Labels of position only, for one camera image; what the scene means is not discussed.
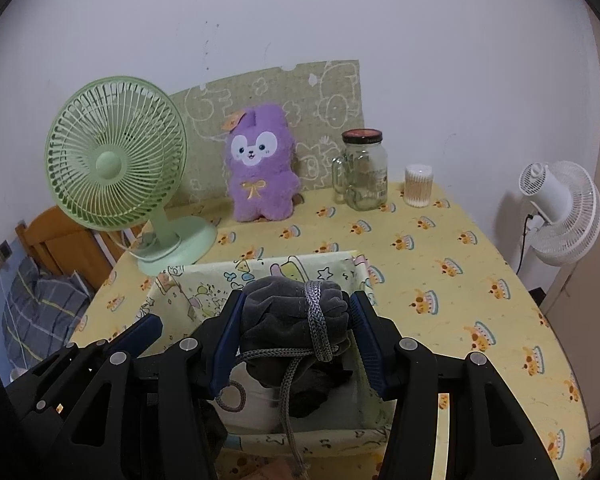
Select patterned fabric storage box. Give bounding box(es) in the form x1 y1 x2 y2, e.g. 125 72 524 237
138 252 394 457

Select yellow cake print tablecloth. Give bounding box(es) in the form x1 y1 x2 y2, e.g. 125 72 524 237
72 185 592 479

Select purple plush bunny toy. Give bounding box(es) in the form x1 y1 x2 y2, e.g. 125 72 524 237
223 103 301 222

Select blue plaid pillow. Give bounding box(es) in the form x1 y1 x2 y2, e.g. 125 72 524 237
2 257 93 370

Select cotton swab container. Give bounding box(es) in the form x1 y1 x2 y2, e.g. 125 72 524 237
403 164 434 208

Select wooden bed headboard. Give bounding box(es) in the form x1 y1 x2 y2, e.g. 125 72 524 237
15 206 142 290

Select green cartoon patterned board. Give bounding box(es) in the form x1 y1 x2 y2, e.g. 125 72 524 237
170 60 364 206

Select white standing fan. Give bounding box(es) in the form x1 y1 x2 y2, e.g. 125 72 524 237
518 160 600 268

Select grey gloves with cord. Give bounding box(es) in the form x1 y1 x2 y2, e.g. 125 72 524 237
235 276 354 479

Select glass jar red lid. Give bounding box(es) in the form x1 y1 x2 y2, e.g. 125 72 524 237
332 128 388 211

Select green desk fan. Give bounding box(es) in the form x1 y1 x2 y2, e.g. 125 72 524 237
44 76 216 276

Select white towel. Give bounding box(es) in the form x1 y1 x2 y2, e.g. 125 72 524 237
213 363 362 434

